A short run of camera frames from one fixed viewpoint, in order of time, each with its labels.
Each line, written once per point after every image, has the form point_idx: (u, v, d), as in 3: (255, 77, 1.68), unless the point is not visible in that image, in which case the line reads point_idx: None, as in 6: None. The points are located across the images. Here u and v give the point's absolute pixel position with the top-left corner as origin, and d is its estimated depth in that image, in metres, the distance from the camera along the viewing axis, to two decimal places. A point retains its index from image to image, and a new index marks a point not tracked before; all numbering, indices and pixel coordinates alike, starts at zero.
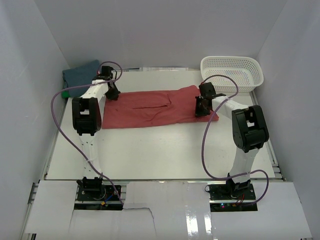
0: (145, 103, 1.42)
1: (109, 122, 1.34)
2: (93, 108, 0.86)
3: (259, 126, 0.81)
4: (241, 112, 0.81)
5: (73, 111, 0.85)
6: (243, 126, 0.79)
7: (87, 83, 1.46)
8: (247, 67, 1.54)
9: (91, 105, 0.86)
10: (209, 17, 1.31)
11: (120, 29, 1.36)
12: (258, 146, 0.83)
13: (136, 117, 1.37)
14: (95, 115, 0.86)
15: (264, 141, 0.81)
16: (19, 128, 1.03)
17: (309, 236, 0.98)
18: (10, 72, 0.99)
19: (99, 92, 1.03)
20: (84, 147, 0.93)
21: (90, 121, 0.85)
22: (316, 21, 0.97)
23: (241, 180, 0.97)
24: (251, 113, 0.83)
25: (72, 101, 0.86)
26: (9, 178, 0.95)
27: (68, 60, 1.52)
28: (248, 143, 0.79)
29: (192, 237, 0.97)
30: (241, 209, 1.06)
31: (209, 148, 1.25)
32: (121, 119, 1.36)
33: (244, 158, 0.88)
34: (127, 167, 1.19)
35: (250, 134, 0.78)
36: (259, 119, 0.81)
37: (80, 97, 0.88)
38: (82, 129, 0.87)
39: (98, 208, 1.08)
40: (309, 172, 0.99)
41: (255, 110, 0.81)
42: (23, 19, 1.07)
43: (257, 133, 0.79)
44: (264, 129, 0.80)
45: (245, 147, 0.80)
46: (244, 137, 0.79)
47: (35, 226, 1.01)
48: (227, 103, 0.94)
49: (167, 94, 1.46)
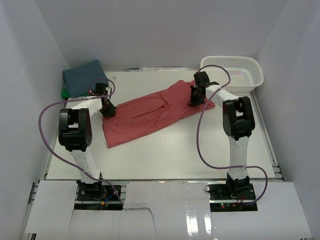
0: (142, 109, 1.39)
1: (114, 139, 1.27)
2: (82, 120, 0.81)
3: (247, 115, 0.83)
4: (230, 102, 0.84)
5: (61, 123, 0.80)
6: (231, 116, 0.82)
7: (87, 83, 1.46)
8: (246, 67, 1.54)
9: (80, 116, 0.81)
10: (209, 17, 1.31)
11: (120, 29, 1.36)
12: (247, 134, 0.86)
13: (140, 127, 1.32)
14: (84, 127, 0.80)
15: (252, 129, 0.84)
16: (19, 128, 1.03)
17: (309, 236, 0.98)
18: (10, 72, 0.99)
19: (91, 106, 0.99)
20: (78, 161, 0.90)
21: (78, 135, 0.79)
22: (316, 21, 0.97)
23: (240, 176, 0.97)
24: (241, 104, 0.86)
25: (59, 114, 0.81)
26: (9, 177, 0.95)
27: (68, 60, 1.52)
28: (236, 131, 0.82)
29: (192, 237, 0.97)
30: (242, 209, 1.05)
31: (209, 148, 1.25)
32: (124, 132, 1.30)
33: (236, 148, 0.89)
34: (128, 167, 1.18)
35: (238, 123, 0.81)
36: (248, 109, 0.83)
37: (68, 109, 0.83)
38: (70, 143, 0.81)
39: (98, 208, 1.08)
40: (309, 172, 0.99)
41: (244, 102, 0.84)
42: (23, 19, 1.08)
43: (245, 122, 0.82)
44: (251, 119, 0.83)
45: (234, 134, 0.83)
46: (232, 125, 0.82)
47: (36, 225, 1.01)
48: (219, 93, 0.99)
49: (160, 95, 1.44)
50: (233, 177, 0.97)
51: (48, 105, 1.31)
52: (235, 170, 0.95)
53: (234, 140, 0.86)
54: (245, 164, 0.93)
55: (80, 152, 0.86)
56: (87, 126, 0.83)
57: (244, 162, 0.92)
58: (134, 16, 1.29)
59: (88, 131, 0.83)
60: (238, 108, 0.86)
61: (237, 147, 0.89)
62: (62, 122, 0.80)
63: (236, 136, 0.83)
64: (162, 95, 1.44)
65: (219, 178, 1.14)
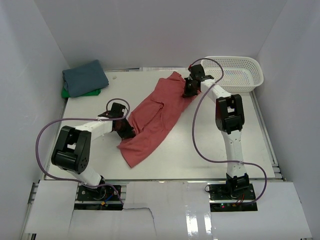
0: (144, 118, 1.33)
1: (134, 158, 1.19)
2: (81, 143, 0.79)
3: (237, 112, 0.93)
4: (223, 100, 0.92)
5: (59, 141, 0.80)
6: (223, 113, 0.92)
7: (86, 82, 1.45)
8: (247, 67, 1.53)
9: (80, 138, 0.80)
10: (209, 17, 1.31)
11: (120, 29, 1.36)
12: (238, 128, 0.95)
13: (154, 136, 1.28)
14: (80, 151, 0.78)
15: (242, 124, 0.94)
16: (18, 128, 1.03)
17: (309, 236, 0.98)
18: (10, 72, 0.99)
19: (99, 128, 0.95)
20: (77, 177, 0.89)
21: (72, 158, 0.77)
22: (316, 21, 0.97)
23: (238, 173, 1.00)
24: (232, 101, 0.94)
25: (60, 131, 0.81)
26: (9, 177, 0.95)
27: (68, 60, 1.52)
28: (227, 125, 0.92)
29: (192, 237, 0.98)
30: (242, 209, 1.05)
31: (209, 148, 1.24)
32: (143, 147, 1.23)
33: (230, 142, 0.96)
34: (130, 168, 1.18)
35: (229, 119, 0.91)
36: (238, 107, 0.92)
37: (72, 127, 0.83)
38: (62, 165, 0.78)
39: (98, 208, 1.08)
40: (310, 172, 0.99)
41: (236, 99, 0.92)
42: (23, 19, 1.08)
43: (235, 118, 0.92)
44: (241, 115, 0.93)
45: (225, 129, 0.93)
46: (223, 121, 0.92)
47: (36, 225, 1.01)
48: (214, 89, 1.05)
49: (151, 99, 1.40)
50: (232, 173, 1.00)
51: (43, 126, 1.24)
52: (232, 167, 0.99)
53: (227, 134, 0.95)
54: (241, 160, 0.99)
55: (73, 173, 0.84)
56: (85, 151, 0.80)
57: (239, 156, 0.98)
58: (134, 15, 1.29)
59: (84, 155, 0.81)
60: (230, 104, 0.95)
61: (230, 141, 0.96)
62: (61, 140, 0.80)
63: (228, 130, 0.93)
64: (153, 98, 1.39)
65: (219, 178, 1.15)
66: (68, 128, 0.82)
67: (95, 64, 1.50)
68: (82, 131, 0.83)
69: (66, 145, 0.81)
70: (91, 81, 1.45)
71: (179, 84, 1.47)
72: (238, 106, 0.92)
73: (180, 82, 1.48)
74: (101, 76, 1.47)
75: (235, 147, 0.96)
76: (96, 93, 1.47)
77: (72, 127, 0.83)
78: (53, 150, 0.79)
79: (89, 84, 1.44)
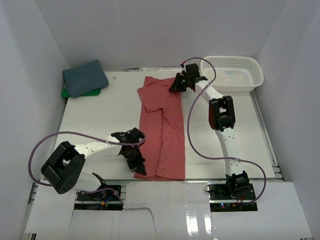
0: (156, 132, 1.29)
1: (177, 170, 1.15)
2: (70, 168, 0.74)
3: (229, 112, 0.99)
4: (215, 101, 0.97)
5: (53, 155, 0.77)
6: (216, 113, 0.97)
7: (87, 83, 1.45)
8: (246, 67, 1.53)
9: (72, 161, 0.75)
10: (209, 17, 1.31)
11: (120, 29, 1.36)
12: (231, 126, 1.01)
13: (178, 141, 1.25)
14: (66, 175, 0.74)
15: (233, 122, 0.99)
16: (19, 128, 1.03)
17: (309, 236, 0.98)
18: (11, 73, 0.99)
19: (102, 152, 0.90)
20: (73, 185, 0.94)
21: (57, 178, 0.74)
22: (316, 22, 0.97)
23: (237, 171, 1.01)
24: (224, 102, 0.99)
25: (59, 144, 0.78)
26: (9, 177, 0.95)
27: (68, 59, 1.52)
28: (219, 126, 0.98)
29: (192, 237, 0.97)
30: (242, 209, 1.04)
31: (209, 147, 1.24)
32: (176, 157, 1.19)
33: (224, 139, 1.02)
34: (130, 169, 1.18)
35: (222, 119, 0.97)
36: (230, 107, 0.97)
37: (71, 144, 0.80)
38: (48, 179, 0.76)
39: (97, 208, 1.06)
40: (310, 172, 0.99)
41: (227, 101, 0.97)
42: (23, 19, 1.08)
43: (226, 118, 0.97)
44: (232, 115, 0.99)
45: (217, 128, 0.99)
46: (216, 121, 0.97)
47: (35, 225, 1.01)
48: (207, 90, 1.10)
49: (148, 112, 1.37)
50: (229, 172, 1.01)
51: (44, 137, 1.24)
52: (230, 164, 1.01)
53: (220, 131, 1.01)
54: (238, 157, 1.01)
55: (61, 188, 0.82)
56: (73, 176, 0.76)
57: (235, 152, 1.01)
58: (134, 15, 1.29)
59: (71, 180, 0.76)
60: (222, 105, 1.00)
61: (224, 139, 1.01)
62: (55, 154, 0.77)
63: (220, 129, 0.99)
64: (149, 109, 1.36)
65: (219, 178, 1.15)
66: (66, 145, 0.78)
67: (95, 64, 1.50)
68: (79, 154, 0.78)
69: (60, 161, 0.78)
70: (91, 81, 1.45)
71: (160, 84, 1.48)
72: (229, 107, 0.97)
73: (158, 82, 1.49)
74: (101, 76, 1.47)
75: (230, 144, 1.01)
76: (96, 93, 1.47)
77: (71, 146, 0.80)
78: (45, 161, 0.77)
79: (89, 84, 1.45)
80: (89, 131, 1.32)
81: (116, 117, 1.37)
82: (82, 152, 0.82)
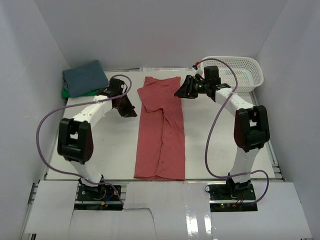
0: (156, 132, 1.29)
1: (177, 169, 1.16)
2: (83, 136, 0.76)
3: (261, 127, 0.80)
4: (245, 111, 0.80)
5: (60, 136, 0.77)
6: (245, 127, 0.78)
7: (87, 83, 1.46)
8: (247, 67, 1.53)
9: (80, 131, 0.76)
10: (209, 17, 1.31)
11: (120, 29, 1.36)
12: (258, 146, 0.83)
13: (178, 141, 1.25)
14: (84, 143, 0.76)
15: (264, 141, 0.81)
16: (19, 128, 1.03)
17: (309, 236, 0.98)
18: (11, 73, 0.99)
19: (99, 111, 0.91)
20: (79, 168, 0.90)
21: (77, 150, 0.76)
22: (316, 22, 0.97)
23: (242, 180, 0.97)
24: (255, 113, 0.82)
25: (59, 123, 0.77)
26: (9, 177, 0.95)
27: (68, 60, 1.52)
28: (248, 143, 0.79)
29: (192, 237, 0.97)
30: (242, 209, 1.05)
31: (209, 148, 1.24)
32: (176, 157, 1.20)
33: (245, 158, 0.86)
34: (130, 168, 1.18)
35: (252, 135, 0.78)
36: (262, 121, 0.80)
37: (70, 118, 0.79)
38: (68, 156, 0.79)
39: (98, 208, 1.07)
40: (310, 172, 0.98)
41: (260, 111, 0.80)
42: (23, 19, 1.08)
43: (258, 134, 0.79)
44: (265, 131, 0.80)
45: (245, 146, 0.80)
46: (245, 137, 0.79)
47: (36, 225, 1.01)
48: (232, 99, 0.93)
49: (148, 112, 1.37)
50: (235, 180, 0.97)
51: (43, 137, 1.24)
52: (237, 176, 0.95)
53: (245, 151, 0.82)
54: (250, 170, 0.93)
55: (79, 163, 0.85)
56: (88, 142, 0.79)
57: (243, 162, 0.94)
58: (134, 15, 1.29)
59: (88, 146, 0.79)
60: (251, 117, 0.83)
61: (245, 157, 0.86)
62: (61, 133, 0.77)
63: (248, 147, 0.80)
64: (149, 110, 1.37)
65: (219, 178, 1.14)
66: (66, 120, 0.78)
67: (95, 65, 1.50)
68: (82, 122, 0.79)
69: (69, 137, 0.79)
70: (91, 82, 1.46)
71: (159, 84, 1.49)
72: (263, 120, 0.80)
73: (158, 83, 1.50)
74: (101, 76, 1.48)
75: (248, 162, 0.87)
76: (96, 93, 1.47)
77: (71, 119, 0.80)
78: (57, 143, 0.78)
79: (89, 85, 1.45)
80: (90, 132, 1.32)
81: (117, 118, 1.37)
82: (83, 120, 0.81)
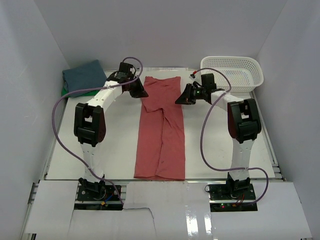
0: (156, 132, 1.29)
1: (177, 169, 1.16)
2: (97, 119, 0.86)
3: (252, 118, 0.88)
4: (235, 104, 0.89)
5: (76, 119, 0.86)
6: (237, 118, 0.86)
7: (87, 83, 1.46)
8: (247, 67, 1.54)
9: (94, 114, 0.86)
10: (209, 17, 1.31)
11: (120, 29, 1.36)
12: (252, 137, 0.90)
13: (178, 141, 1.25)
14: (98, 125, 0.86)
15: (257, 133, 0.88)
16: (19, 128, 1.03)
17: (309, 236, 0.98)
18: (11, 73, 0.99)
19: (109, 96, 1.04)
20: (86, 155, 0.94)
21: (92, 132, 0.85)
22: (316, 22, 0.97)
23: (241, 177, 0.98)
24: (246, 106, 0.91)
25: (75, 108, 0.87)
26: (9, 177, 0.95)
27: (68, 59, 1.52)
28: (241, 133, 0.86)
29: (192, 237, 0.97)
30: (242, 209, 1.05)
31: (209, 148, 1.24)
32: (177, 157, 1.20)
33: (240, 150, 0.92)
34: (130, 167, 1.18)
35: (244, 125, 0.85)
36: (252, 112, 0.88)
37: (85, 103, 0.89)
38: (83, 137, 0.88)
39: (98, 208, 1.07)
40: (310, 172, 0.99)
41: (249, 104, 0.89)
42: (23, 19, 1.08)
43: (250, 125, 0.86)
44: (256, 121, 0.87)
45: (239, 136, 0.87)
46: (238, 127, 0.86)
47: (36, 225, 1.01)
48: (225, 96, 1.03)
49: (148, 112, 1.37)
50: (234, 177, 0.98)
51: (44, 136, 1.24)
52: (236, 172, 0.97)
53: (239, 142, 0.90)
54: (247, 166, 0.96)
55: (89, 146, 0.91)
56: (101, 125, 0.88)
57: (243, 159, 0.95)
58: (134, 15, 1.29)
59: (101, 129, 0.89)
60: (243, 110, 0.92)
61: (240, 150, 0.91)
62: (77, 117, 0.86)
63: (241, 138, 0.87)
64: (149, 109, 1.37)
65: (219, 178, 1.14)
66: (82, 105, 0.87)
67: (95, 64, 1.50)
68: (96, 107, 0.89)
69: (84, 121, 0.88)
70: (91, 82, 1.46)
71: (159, 84, 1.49)
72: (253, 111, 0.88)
73: (158, 83, 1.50)
74: (101, 76, 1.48)
75: (244, 155, 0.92)
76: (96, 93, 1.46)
77: (85, 105, 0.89)
78: (74, 125, 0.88)
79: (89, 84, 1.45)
80: None
81: (117, 118, 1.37)
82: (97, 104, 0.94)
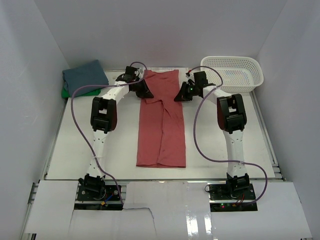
0: (156, 122, 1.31)
1: (177, 158, 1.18)
2: (111, 109, 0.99)
3: (239, 111, 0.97)
4: (224, 99, 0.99)
5: (93, 110, 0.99)
6: (225, 111, 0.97)
7: (87, 83, 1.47)
8: (247, 67, 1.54)
9: (110, 105, 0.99)
10: (209, 17, 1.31)
11: (120, 29, 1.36)
12: (240, 128, 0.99)
13: (178, 131, 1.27)
14: (112, 116, 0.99)
15: (244, 124, 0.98)
16: (19, 128, 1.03)
17: (309, 236, 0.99)
18: (11, 73, 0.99)
19: (120, 94, 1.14)
20: (96, 143, 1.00)
21: (106, 121, 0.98)
22: (315, 22, 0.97)
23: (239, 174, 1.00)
24: (233, 101, 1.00)
25: (93, 100, 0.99)
26: (9, 177, 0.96)
27: (68, 59, 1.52)
28: (229, 125, 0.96)
29: (192, 237, 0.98)
30: (242, 209, 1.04)
31: (210, 148, 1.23)
32: (177, 145, 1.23)
33: (232, 142, 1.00)
34: (130, 164, 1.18)
35: (231, 118, 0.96)
36: (239, 106, 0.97)
37: (100, 97, 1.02)
38: (98, 126, 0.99)
39: (98, 208, 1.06)
40: (310, 172, 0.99)
41: (236, 99, 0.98)
42: (23, 19, 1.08)
43: (237, 118, 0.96)
44: (242, 114, 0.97)
45: (228, 128, 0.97)
46: (225, 120, 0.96)
47: (36, 225, 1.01)
48: (215, 92, 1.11)
49: (147, 103, 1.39)
50: (232, 173, 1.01)
51: (43, 136, 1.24)
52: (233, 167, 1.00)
53: (228, 133, 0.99)
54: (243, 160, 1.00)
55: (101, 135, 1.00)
56: (114, 116, 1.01)
57: (240, 156, 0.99)
58: (134, 15, 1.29)
59: (114, 119, 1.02)
60: (231, 104, 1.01)
61: (232, 141, 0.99)
62: (94, 108, 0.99)
63: (230, 130, 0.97)
64: (148, 101, 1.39)
65: (220, 178, 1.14)
66: (98, 98, 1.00)
67: (95, 64, 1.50)
68: (111, 100, 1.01)
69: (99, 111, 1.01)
70: (91, 82, 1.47)
71: (158, 76, 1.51)
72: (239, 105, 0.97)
73: (157, 75, 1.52)
74: (101, 76, 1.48)
75: None
76: (96, 93, 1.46)
77: (100, 98, 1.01)
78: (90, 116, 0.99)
79: (89, 84, 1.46)
80: (89, 134, 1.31)
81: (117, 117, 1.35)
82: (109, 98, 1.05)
